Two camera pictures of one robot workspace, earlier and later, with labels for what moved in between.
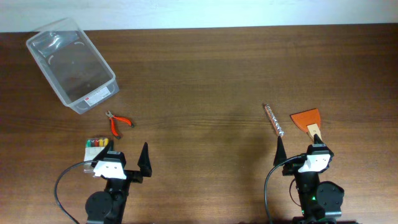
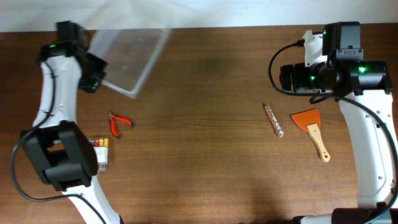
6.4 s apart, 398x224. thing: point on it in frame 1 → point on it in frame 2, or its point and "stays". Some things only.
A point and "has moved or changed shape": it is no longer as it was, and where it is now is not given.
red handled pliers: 112,121 stays
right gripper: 280,155 → 296,71
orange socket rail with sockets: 280,132 stays
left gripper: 145,165 → 93,86
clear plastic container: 79,72 has moved or changed shape
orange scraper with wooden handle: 309,121 stays
